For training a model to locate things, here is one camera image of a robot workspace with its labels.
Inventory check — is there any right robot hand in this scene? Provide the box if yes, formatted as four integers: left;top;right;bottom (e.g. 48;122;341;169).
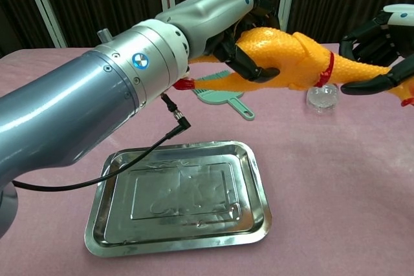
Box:
339;3;414;96

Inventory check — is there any stainless steel tray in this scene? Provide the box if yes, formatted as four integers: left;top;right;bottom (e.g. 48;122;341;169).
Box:
83;140;272;259

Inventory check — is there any yellow rubber chicken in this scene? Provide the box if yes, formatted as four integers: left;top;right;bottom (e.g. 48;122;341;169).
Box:
173;27;414;107

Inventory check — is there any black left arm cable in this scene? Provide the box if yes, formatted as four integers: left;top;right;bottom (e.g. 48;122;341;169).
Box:
12;93;191;191

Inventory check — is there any clear water bottle red label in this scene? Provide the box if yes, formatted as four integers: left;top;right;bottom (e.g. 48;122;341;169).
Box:
305;84;341;115

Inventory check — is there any pink tablecloth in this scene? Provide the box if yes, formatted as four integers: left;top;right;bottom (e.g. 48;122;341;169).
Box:
0;42;414;276

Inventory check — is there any teal dustpan brush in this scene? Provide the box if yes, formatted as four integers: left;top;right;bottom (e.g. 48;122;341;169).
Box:
192;69;256;122

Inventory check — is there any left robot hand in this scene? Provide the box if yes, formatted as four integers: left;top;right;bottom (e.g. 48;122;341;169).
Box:
154;0;281;83

